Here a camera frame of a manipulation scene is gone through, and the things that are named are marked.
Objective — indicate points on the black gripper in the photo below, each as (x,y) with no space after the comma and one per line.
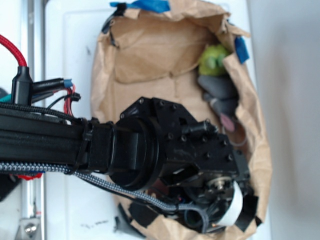
(204,177)

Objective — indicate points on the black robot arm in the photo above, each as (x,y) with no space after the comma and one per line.
(35,140)

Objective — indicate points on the grey plush mouse toy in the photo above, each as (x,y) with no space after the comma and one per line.
(222,96)

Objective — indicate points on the brown paper bag bin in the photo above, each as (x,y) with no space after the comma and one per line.
(143,53)

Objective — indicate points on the lime green plush toy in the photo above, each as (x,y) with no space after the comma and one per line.
(211,61)

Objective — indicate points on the white tray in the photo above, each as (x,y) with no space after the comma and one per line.
(73,209)

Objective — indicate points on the aluminium rail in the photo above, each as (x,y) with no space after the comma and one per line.
(32,44)

